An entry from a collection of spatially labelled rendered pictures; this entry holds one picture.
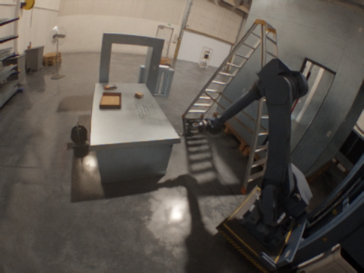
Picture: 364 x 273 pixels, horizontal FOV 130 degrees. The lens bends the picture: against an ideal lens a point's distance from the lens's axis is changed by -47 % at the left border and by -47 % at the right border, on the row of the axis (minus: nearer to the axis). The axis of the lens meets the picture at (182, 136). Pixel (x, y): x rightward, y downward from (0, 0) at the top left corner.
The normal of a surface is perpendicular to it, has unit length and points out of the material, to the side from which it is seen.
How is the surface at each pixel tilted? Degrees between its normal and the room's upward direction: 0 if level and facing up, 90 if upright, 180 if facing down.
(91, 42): 90
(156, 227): 0
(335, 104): 90
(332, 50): 90
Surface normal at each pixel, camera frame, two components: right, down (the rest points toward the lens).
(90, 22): 0.36, 0.61
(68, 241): 0.24, -0.79
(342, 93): -0.90, 0.04
